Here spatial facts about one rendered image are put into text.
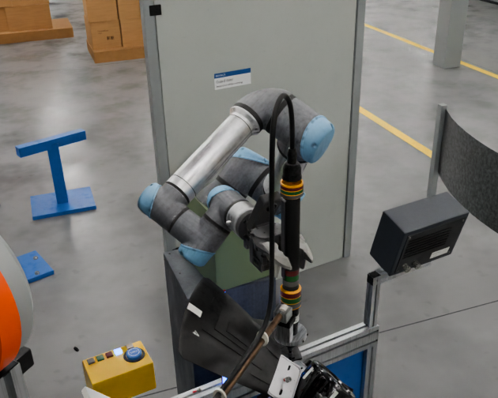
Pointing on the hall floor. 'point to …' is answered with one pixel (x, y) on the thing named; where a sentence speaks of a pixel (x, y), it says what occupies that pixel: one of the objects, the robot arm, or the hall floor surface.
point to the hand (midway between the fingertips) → (298, 258)
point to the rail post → (368, 372)
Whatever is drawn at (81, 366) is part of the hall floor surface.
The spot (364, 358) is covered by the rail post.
